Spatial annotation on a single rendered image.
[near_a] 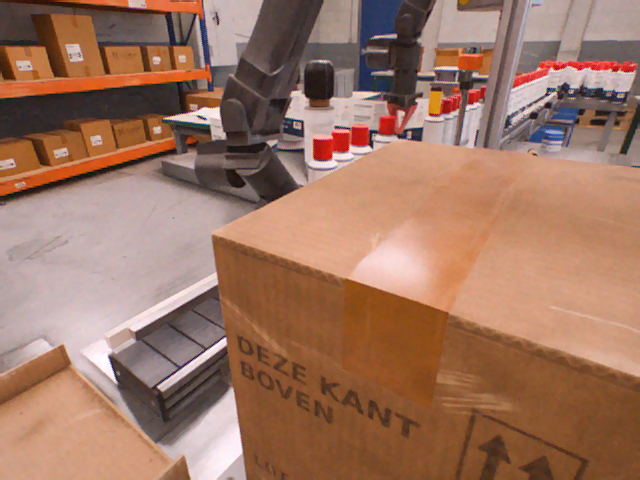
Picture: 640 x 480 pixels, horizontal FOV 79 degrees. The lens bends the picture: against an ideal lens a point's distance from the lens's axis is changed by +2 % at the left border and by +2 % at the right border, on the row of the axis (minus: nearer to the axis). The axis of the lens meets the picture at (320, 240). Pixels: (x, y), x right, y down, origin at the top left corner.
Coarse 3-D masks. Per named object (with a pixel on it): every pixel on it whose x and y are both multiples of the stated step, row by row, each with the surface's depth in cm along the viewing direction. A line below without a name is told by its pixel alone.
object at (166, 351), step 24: (192, 312) 54; (216, 312) 54; (168, 336) 50; (192, 336) 50; (216, 336) 50; (120, 360) 46; (144, 360) 46; (168, 360) 47; (192, 360) 47; (144, 384) 43
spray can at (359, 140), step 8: (352, 128) 70; (360, 128) 69; (368, 128) 70; (352, 136) 71; (360, 136) 70; (368, 136) 71; (352, 144) 71; (360, 144) 70; (352, 152) 71; (360, 152) 70; (368, 152) 71
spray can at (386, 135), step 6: (384, 120) 78; (390, 120) 77; (384, 126) 78; (390, 126) 78; (384, 132) 79; (390, 132) 79; (378, 138) 79; (384, 138) 79; (390, 138) 79; (396, 138) 80; (378, 144) 79; (384, 144) 79
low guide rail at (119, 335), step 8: (216, 272) 57; (208, 280) 55; (192, 288) 53; (176, 296) 52; (160, 304) 50; (168, 304) 50; (144, 312) 49; (152, 312) 49; (128, 320) 47; (136, 320) 47; (120, 328) 46; (128, 328) 46; (104, 336) 45; (112, 336) 45; (120, 336) 46; (128, 336) 47; (112, 344) 45; (120, 344) 46
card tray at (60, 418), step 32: (64, 352) 51; (0, 384) 46; (32, 384) 49; (64, 384) 49; (0, 416) 45; (32, 416) 45; (64, 416) 45; (96, 416) 45; (0, 448) 41; (32, 448) 41; (64, 448) 41; (96, 448) 41; (128, 448) 41; (160, 448) 41
